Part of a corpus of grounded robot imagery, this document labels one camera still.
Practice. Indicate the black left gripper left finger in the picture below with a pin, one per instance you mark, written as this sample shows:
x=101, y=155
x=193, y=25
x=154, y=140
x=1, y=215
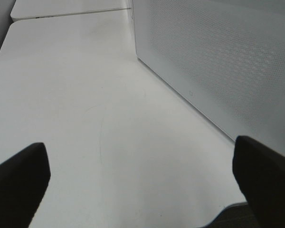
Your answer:
x=24, y=179

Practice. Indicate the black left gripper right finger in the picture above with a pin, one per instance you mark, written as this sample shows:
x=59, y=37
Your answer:
x=260, y=175

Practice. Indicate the white microwave door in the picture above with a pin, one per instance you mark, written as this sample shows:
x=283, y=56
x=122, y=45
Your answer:
x=226, y=57

